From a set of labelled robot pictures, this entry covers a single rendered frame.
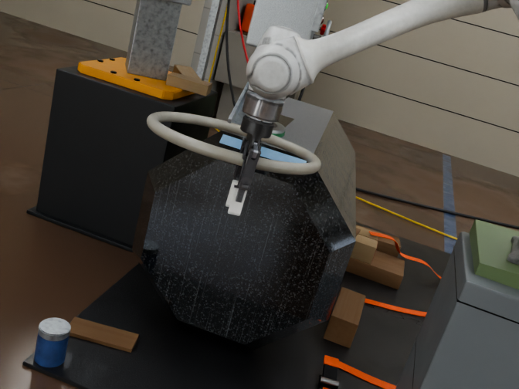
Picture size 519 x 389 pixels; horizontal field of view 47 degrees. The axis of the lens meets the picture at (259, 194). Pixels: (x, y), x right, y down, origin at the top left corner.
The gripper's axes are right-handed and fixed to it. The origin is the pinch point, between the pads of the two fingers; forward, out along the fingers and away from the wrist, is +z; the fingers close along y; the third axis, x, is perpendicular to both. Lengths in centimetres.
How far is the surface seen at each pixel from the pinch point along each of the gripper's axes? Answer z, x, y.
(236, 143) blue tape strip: -1, -8, 66
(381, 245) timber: 60, -132, 182
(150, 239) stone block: 43, 12, 72
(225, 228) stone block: 29, -12, 61
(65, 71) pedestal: 2, 62, 149
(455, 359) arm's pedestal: 25, -64, -14
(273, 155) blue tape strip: -1, -21, 61
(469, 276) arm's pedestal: 3, -61, -11
